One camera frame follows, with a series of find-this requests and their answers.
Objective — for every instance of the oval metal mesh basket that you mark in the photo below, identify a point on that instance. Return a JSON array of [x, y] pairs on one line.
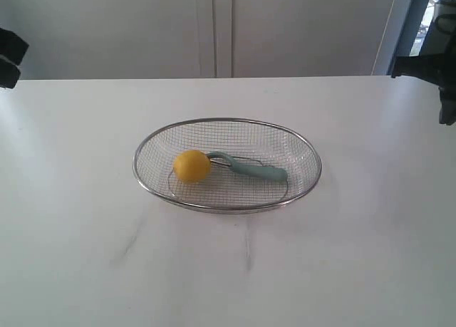
[[251, 142]]

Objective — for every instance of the teal handled vegetable peeler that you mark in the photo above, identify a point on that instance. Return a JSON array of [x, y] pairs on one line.
[[262, 172]]

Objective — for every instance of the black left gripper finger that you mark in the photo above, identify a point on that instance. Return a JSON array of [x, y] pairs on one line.
[[12, 47], [9, 74]]

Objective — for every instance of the yellow lemon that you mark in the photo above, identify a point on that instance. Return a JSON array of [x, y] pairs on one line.
[[191, 166]]

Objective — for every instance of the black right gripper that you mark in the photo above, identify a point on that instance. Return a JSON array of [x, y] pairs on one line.
[[438, 69]]

